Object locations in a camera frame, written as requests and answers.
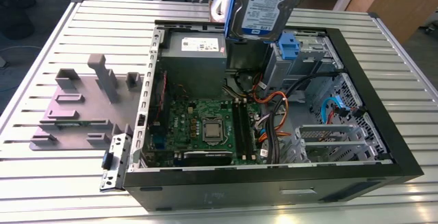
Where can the silver disk bay cage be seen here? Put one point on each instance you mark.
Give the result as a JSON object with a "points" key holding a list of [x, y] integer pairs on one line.
{"points": [[331, 143]]}

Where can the grey metal drive cage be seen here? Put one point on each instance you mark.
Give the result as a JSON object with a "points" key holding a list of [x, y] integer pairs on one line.
{"points": [[307, 65]]}

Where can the blue drive cage latch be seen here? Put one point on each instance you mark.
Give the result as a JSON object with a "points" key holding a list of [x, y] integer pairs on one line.
{"points": [[288, 49]]}

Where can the black graphics card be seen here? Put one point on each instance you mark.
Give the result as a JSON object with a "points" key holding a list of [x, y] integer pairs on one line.
{"points": [[204, 157]]}

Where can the grey parts rack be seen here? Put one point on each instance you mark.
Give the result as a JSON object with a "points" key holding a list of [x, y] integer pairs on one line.
{"points": [[88, 106]]}

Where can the black open PC case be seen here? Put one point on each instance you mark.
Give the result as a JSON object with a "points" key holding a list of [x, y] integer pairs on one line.
{"points": [[239, 190]]}

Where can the black RAM slot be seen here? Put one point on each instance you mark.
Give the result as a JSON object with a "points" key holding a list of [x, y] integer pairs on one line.
{"points": [[247, 126], [239, 126]]}

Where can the silver CPU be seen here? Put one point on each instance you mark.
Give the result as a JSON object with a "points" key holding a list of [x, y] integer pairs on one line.
{"points": [[212, 129]]}

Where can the blue expansion slot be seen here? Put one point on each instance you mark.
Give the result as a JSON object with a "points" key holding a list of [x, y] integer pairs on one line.
{"points": [[159, 142]]}

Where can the grey power supply box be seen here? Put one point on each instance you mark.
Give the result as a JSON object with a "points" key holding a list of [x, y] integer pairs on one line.
{"points": [[191, 72]]}

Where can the wooden cabinet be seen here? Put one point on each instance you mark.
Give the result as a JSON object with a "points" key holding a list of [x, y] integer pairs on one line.
{"points": [[403, 3]]}

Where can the hard disk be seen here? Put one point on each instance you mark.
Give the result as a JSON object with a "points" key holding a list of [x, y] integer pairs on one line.
{"points": [[263, 11]]}

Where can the black case fan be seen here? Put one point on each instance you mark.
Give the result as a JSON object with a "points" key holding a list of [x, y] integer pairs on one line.
{"points": [[157, 88]]}

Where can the green motherboard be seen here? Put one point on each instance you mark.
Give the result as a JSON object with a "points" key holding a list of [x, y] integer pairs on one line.
{"points": [[184, 111]]}

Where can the green RAM stick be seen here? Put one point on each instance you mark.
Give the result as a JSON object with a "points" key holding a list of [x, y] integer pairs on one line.
{"points": [[73, 124]]}

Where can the hinged silver slot bracket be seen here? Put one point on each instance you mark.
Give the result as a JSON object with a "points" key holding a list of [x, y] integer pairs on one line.
{"points": [[117, 157]]}

